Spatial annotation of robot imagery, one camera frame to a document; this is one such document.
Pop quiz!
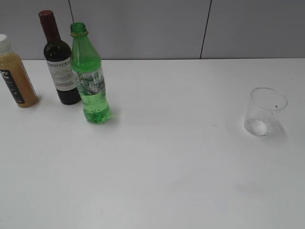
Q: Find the transparent plastic cup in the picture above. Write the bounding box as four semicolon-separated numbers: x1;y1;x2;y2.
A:
244;87;288;136

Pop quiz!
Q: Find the dark red wine bottle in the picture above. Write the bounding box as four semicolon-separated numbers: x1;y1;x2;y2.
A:
39;10;81;105

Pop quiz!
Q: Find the green sprite bottle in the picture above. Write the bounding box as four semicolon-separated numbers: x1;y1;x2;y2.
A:
71;22;111;124

